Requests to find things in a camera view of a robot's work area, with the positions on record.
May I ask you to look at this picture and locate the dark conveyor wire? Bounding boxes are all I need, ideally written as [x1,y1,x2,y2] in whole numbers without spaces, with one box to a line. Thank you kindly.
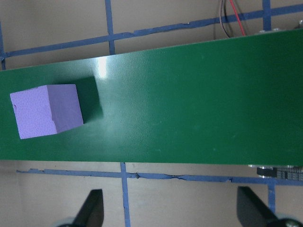
[218,0,232,38]

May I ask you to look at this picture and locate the green conveyor belt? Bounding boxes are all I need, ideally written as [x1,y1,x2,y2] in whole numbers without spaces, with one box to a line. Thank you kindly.
[0,28,303,182]

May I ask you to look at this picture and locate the purple foam block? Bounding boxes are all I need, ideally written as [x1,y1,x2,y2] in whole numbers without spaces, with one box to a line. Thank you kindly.
[9,84,84,140]

